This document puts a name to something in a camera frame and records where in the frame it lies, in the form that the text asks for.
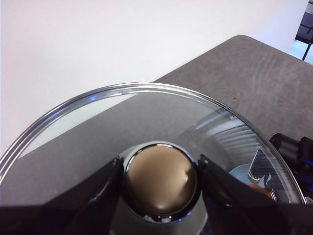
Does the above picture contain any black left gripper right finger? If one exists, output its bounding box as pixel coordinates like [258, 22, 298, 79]
[198, 154, 313, 235]

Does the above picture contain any black metal frame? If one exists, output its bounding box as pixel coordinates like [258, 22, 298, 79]
[294, 0, 313, 62]

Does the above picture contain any blue round plate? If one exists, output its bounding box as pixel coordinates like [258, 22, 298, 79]
[229, 164, 269, 192]

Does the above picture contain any glass lid with green knob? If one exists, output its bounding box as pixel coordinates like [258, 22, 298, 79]
[0, 82, 308, 235]

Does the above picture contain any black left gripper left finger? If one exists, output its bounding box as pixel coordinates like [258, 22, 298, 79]
[0, 156, 123, 235]

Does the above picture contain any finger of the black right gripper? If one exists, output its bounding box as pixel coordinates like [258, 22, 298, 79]
[264, 171, 280, 193]
[247, 149, 270, 181]

